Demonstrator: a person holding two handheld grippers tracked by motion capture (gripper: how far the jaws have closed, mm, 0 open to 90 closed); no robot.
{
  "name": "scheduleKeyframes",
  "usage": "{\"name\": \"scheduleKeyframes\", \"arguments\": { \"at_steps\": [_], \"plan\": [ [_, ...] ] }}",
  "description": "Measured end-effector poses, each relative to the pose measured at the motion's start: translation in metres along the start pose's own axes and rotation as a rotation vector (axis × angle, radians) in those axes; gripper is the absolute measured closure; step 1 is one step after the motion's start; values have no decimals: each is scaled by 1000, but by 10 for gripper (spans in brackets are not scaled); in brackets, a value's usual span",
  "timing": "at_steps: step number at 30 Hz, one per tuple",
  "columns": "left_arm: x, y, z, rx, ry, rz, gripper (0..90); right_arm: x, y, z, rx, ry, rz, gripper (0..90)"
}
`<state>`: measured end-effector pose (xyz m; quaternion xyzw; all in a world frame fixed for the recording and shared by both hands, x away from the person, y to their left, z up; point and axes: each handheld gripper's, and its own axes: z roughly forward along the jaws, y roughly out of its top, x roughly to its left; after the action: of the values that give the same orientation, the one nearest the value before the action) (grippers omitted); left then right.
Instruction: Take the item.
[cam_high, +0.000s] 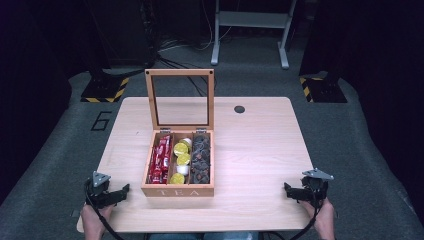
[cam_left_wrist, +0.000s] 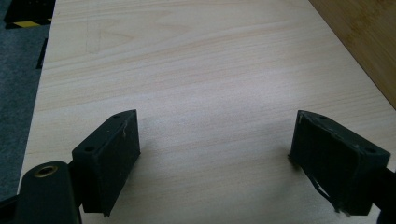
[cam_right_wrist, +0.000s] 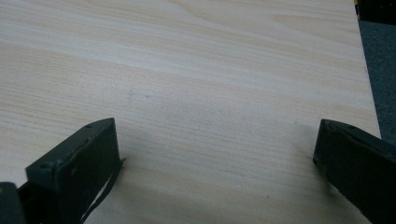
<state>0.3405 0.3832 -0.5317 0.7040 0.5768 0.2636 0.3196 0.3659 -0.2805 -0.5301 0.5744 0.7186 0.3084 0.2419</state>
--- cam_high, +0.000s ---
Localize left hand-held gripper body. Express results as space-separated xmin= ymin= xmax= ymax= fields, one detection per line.
xmin=84 ymin=170 xmax=114 ymax=210

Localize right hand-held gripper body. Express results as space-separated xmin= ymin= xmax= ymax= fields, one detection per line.
xmin=300 ymin=168 xmax=335 ymax=203

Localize person's left hand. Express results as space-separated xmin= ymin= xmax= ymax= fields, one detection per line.
xmin=80 ymin=203 xmax=116 ymax=240

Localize person's right hand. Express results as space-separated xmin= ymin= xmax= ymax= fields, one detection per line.
xmin=300 ymin=197 xmax=336 ymax=240

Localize stack of red sachets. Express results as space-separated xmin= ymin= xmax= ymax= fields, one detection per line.
xmin=147 ymin=134 xmax=172 ymax=185

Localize wooden tea box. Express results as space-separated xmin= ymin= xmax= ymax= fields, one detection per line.
xmin=140 ymin=68 xmax=216 ymax=198

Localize yellow-lidded small cup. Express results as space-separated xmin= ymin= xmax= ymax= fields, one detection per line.
xmin=173 ymin=142 xmax=189 ymax=157
xmin=169 ymin=172 xmax=186 ymax=185
xmin=176 ymin=153 xmax=192 ymax=167

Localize dark brown tea packets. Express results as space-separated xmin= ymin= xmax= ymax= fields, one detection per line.
xmin=189 ymin=134 xmax=211 ymax=185

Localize black stand hazard-striped base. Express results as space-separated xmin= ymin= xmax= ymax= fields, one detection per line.
xmin=80 ymin=59 xmax=131 ymax=104
xmin=298 ymin=71 xmax=348 ymax=104

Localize dark curtain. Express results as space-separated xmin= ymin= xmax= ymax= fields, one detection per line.
xmin=299 ymin=0 xmax=424 ymax=228
xmin=0 ymin=0 xmax=101 ymax=204

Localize white metal stand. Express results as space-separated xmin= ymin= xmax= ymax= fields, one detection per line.
xmin=210 ymin=0 xmax=298 ymax=70

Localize black floor cables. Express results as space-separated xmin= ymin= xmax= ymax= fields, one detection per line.
xmin=155 ymin=53 xmax=218 ymax=98

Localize white floor cables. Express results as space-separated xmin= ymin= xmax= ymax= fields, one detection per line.
xmin=158 ymin=0 xmax=234 ymax=53

